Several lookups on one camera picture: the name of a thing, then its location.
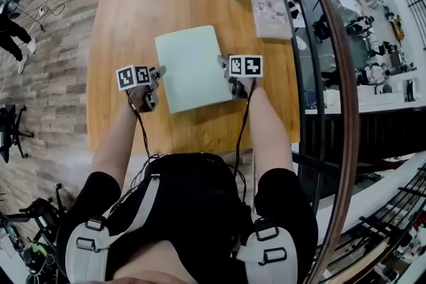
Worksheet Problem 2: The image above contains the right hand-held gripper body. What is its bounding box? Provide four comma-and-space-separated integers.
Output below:
224, 55, 264, 101

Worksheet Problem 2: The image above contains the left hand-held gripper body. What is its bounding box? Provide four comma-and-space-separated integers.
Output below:
115, 64, 161, 114

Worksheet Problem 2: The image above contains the pale green sheet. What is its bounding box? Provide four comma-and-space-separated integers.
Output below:
154, 25, 234, 115

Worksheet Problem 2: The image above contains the person's right forearm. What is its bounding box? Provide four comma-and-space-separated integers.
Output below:
247, 77, 296, 178

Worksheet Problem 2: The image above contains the person's left forearm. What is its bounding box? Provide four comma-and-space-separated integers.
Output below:
90, 89, 148, 198

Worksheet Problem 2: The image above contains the white workbench table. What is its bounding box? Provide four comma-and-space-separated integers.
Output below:
304, 75, 426, 116

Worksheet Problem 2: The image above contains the white booklet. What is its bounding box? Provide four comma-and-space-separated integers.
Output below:
249, 0, 294, 41

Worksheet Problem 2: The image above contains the black railing with brown handrail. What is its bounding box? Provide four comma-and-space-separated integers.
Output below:
232, 0, 361, 284

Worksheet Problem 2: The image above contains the black office chair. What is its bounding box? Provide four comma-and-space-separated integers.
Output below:
0, 104, 35, 164

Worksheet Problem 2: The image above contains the person's black clothing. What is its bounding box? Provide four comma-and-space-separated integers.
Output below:
55, 152, 320, 284

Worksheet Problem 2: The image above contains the white harness with black buckles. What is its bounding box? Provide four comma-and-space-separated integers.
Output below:
64, 173, 299, 284

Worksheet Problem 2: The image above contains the black tripod equipment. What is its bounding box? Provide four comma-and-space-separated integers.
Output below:
0, 182, 69, 284

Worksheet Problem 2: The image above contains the red and black cable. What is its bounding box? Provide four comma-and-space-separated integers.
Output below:
125, 92, 167, 207
231, 77, 258, 207

